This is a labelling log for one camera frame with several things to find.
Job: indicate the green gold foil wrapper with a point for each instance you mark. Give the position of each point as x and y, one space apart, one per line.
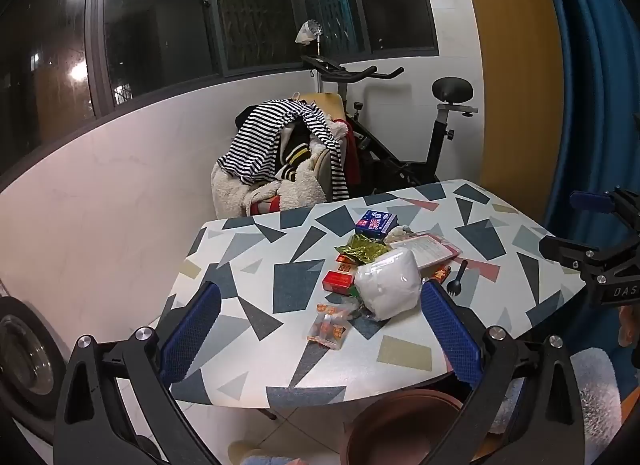
362 249

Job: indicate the tan chair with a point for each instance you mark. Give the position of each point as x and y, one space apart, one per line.
327 102

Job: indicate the orange candy wrapper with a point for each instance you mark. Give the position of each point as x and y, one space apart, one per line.
441 274

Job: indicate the dark framed window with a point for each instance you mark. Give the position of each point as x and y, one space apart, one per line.
150 20

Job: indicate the geometric patterned table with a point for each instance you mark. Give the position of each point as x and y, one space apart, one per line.
295 285

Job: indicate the person's left leg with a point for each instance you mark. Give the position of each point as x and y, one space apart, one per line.
270 460

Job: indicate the small orange packet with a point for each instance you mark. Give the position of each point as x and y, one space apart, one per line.
345 259

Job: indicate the brown round bin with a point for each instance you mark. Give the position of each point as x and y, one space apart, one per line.
400 430

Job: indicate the blue cardboard box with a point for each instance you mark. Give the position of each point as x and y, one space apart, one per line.
375 222

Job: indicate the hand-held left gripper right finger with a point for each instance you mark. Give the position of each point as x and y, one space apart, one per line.
450 330

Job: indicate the black plastic fork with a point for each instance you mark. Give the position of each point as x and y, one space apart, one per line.
462 270

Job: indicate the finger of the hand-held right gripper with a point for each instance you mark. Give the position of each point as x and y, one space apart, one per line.
590 201
565 249

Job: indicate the orange wooden panel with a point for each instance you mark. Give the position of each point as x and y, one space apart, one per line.
510 70

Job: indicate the dark yellow striped sweater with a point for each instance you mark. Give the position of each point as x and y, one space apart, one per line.
297 150

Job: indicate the small red box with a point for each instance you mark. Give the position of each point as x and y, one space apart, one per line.
339 281

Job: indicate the red garment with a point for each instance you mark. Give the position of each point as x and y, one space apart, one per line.
352 155

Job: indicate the dark washing machine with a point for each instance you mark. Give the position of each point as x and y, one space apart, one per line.
25 370

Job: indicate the black exercise bike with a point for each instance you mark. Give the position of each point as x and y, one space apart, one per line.
437 142

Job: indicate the white fleece garment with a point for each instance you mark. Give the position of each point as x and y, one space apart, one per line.
230 190

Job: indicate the white tissue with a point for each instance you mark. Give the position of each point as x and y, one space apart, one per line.
400 234

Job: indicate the white stuffed plastic bag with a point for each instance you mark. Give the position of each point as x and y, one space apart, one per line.
387 285

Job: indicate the blue curtain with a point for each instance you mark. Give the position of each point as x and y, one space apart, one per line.
590 70

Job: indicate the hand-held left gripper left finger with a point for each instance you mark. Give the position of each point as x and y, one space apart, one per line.
192 325

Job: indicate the black white striped shirt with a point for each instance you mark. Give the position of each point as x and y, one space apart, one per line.
260 130

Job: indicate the clear orange snack packet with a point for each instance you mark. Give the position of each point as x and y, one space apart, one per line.
327 327

